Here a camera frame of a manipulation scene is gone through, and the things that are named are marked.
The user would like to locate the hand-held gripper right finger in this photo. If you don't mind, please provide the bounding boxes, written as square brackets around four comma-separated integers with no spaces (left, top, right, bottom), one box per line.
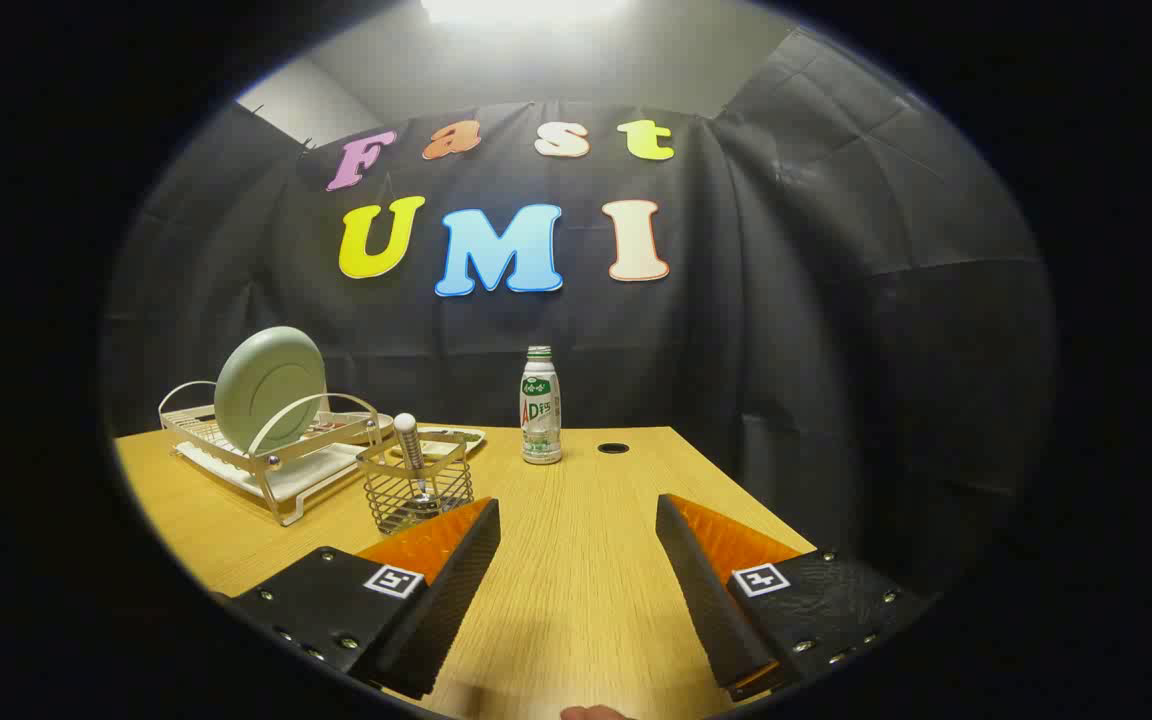
[655,493,922,703]

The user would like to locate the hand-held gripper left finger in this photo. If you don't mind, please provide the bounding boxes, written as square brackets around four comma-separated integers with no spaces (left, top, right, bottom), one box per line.
[226,497,502,701]

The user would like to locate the metal wire basket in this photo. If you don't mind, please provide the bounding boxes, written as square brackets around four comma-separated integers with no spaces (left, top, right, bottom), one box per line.
[356,432,475,536]

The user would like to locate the white-handled metal spoon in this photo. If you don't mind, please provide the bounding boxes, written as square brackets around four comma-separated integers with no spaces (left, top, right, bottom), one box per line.
[393,413,432,501]

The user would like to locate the white wire dish rack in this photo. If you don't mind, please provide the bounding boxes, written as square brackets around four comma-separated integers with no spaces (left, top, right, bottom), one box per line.
[158,380,382,527]

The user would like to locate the pale green plate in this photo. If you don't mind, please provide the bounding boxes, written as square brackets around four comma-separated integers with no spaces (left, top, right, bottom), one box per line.
[214,326,327,456]

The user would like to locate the white divided tray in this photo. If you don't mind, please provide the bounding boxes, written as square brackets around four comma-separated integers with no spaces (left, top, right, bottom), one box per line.
[391,427,487,459]

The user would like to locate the white drink bottle green label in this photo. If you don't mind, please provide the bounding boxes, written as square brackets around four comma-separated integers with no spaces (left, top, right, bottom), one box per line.
[519,346,564,466]

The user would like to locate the black backdrop cloth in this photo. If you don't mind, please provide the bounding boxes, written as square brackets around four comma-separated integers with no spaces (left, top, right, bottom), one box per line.
[101,25,1057,601]

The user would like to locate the ceiling light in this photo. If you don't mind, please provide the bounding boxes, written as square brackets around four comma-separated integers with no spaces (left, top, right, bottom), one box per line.
[421,0,627,26]

